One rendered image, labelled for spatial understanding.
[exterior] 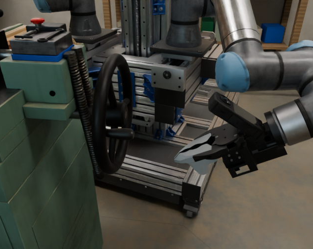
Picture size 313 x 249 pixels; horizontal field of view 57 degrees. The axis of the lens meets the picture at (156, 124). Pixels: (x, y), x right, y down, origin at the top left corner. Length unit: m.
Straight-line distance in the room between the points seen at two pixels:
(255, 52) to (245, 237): 1.08
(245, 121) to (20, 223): 0.52
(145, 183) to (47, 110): 0.92
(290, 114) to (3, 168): 0.55
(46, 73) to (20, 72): 0.06
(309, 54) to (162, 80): 0.65
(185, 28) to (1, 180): 0.86
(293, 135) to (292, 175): 1.39
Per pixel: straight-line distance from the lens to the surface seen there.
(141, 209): 1.56
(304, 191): 1.85
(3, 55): 0.74
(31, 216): 0.77
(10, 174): 0.67
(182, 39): 1.20
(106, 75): 0.60
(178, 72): 1.11
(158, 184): 1.45
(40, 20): 0.71
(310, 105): 0.55
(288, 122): 0.55
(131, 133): 0.58
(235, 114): 0.53
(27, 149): 0.71
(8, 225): 0.74
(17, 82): 0.68
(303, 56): 0.61
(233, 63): 0.55
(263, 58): 0.58
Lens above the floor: 1.15
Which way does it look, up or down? 31 degrees down
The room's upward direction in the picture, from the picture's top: straight up
